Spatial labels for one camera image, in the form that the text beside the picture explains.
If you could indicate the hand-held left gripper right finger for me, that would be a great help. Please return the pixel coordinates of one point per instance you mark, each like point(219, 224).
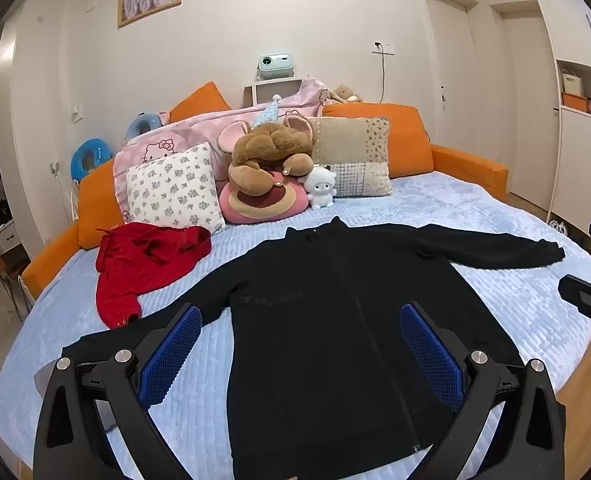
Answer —
point(433, 360)

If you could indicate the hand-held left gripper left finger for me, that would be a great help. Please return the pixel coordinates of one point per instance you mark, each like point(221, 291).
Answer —
point(168, 355)

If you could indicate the black jacket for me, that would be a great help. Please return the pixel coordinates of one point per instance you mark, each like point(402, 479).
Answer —
point(325, 310)

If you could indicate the white wardrobe cabinet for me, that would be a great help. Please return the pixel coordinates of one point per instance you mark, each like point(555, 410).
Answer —
point(585, 160)

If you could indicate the red garment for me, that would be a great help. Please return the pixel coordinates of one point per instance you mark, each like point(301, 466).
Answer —
point(135, 270)

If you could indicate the light blue quilted bed cover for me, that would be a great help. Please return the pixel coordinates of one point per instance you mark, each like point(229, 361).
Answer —
point(475, 195)

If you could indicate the orange storage box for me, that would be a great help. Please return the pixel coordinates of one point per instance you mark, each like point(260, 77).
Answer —
point(574, 101)

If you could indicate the white door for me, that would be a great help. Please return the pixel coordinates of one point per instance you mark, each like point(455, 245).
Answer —
point(450, 60)
point(525, 110)

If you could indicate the white paper bag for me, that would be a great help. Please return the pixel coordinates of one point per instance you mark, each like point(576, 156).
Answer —
point(571, 82)

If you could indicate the orange backrest cushion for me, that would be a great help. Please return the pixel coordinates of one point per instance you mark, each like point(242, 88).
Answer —
point(95, 210)
point(410, 145)

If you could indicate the white floral pillow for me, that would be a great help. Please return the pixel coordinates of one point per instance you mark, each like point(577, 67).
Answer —
point(175, 190)

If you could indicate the pink round plush cushion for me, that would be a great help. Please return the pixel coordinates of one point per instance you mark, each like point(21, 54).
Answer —
point(260, 205)

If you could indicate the orange chair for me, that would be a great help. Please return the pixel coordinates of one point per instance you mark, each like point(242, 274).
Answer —
point(0, 270)

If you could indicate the small white plush toy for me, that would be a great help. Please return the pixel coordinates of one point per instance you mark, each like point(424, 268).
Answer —
point(319, 185)

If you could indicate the beige patchwork pillow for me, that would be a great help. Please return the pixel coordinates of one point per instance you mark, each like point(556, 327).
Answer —
point(355, 155)

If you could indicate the pink cat print quilt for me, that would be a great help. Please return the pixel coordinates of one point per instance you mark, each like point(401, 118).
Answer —
point(185, 135)

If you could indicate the brown plush animal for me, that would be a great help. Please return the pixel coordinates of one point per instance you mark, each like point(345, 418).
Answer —
point(265, 155)

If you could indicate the blue party hat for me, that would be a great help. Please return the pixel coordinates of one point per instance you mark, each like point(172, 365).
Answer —
point(268, 115)

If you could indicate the white shelf box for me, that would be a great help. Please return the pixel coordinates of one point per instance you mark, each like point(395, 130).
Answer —
point(263, 91)

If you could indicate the beige plush toy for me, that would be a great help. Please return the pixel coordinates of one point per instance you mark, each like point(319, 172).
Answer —
point(345, 92)

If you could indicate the teal projector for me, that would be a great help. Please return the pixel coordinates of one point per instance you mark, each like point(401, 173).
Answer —
point(275, 66)

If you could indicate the orange bed frame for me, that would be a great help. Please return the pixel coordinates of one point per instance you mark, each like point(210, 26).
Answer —
point(475, 170)

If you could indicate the white wall switch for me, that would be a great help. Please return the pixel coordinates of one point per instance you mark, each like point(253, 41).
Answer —
point(78, 113)

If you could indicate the white wall socket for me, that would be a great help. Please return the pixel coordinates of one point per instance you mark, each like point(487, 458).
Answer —
point(385, 48)

